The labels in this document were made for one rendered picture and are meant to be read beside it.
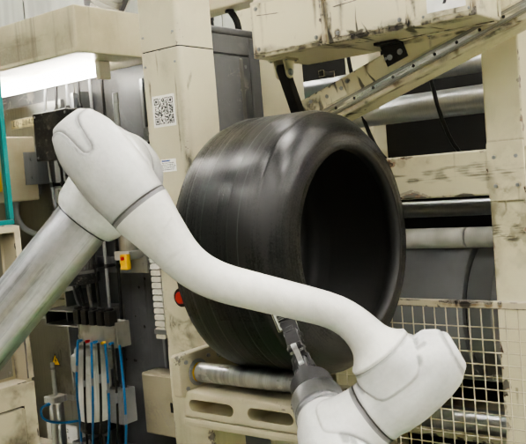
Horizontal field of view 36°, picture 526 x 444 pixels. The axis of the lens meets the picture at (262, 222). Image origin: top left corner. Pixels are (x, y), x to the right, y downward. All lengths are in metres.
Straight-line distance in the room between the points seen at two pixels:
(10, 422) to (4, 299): 0.61
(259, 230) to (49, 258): 0.39
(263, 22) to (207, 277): 1.01
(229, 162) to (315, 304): 0.51
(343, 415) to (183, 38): 1.04
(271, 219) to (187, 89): 0.51
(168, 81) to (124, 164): 0.73
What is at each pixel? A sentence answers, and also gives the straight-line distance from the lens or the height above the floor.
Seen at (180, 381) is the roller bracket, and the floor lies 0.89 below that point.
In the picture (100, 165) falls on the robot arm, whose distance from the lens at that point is 1.22.
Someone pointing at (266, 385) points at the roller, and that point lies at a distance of 1.73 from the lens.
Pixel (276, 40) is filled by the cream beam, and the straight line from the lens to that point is 2.06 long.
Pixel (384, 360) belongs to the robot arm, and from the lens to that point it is 1.19.
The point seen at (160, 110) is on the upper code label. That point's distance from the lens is 1.95.
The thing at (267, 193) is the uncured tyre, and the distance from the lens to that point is 1.54.
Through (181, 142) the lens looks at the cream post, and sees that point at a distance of 1.90.
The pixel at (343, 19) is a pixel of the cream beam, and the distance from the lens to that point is 1.95.
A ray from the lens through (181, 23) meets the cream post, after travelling 1.94.
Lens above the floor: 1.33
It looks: 3 degrees down
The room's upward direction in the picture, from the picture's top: 5 degrees counter-clockwise
